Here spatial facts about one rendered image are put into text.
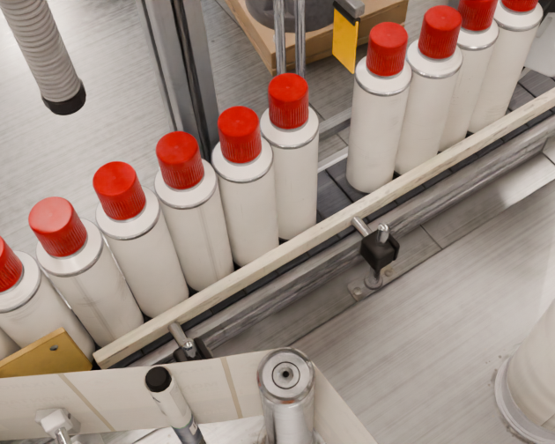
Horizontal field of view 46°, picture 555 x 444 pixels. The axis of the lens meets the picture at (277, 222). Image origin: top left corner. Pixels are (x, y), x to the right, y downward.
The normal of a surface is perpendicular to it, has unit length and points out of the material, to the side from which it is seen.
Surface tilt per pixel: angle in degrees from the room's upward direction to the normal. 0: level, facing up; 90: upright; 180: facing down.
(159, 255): 90
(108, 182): 3
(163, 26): 90
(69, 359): 90
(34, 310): 90
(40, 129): 0
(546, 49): 63
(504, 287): 0
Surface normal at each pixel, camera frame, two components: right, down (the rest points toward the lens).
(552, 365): -0.91, 0.37
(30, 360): 0.54, 0.70
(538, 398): -0.80, 0.51
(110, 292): 0.78, 0.51
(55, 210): -0.07, -0.51
